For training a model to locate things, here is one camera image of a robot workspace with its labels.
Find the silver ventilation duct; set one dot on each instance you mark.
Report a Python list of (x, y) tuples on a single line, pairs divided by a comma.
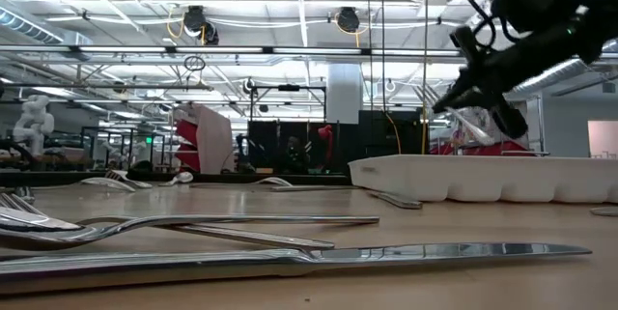
[(579, 74), (24, 25)]

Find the black framed enclosure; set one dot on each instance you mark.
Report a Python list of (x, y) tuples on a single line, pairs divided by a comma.
[(120, 128)]

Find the person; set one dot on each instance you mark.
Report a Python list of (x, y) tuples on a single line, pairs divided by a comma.
[(293, 146)]

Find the white robot figure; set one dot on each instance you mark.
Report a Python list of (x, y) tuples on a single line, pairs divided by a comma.
[(34, 121)]

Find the black partition wall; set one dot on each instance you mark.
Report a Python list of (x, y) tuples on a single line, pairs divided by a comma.
[(367, 141)]

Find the white square column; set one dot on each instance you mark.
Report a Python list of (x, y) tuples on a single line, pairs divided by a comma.
[(344, 93)]

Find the red storage bins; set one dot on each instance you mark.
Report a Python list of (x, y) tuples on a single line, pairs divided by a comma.
[(502, 149)]

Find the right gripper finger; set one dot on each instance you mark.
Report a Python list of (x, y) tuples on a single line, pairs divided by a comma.
[(461, 90), (468, 102)]

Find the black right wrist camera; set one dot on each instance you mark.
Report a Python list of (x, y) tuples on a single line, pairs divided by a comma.
[(526, 3)]

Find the white cutlery tray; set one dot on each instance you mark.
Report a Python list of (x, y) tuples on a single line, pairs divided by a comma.
[(483, 177)]

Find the white and red panel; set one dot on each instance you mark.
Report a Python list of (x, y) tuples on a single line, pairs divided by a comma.
[(215, 141)]

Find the metal shelf rack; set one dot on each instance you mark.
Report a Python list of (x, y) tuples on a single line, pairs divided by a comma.
[(536, 126)]

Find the black metal stand frame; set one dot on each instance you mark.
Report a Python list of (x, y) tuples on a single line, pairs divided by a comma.
[(289, 87)]

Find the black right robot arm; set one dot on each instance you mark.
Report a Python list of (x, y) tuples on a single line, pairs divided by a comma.
[(603, 15)]

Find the black aluminium rig frame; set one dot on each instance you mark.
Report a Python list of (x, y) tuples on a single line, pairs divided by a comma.
[(333, 178)]

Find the black rail with light strips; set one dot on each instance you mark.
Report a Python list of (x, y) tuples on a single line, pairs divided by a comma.
[(309, 51)]

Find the colourful posters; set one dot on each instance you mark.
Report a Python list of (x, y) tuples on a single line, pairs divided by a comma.
[(457, 133)]

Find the silver spoon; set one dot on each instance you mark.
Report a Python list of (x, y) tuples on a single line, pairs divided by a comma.
[(606, 212), (183, 177), (241, 219), (108, 184), (277, 180)]

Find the green exit sign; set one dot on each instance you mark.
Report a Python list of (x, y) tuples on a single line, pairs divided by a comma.
[(148, 140)]

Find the silver fork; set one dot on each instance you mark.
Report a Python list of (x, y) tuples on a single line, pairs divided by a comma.
[(251, 237), (116, 175), (475, 131)]

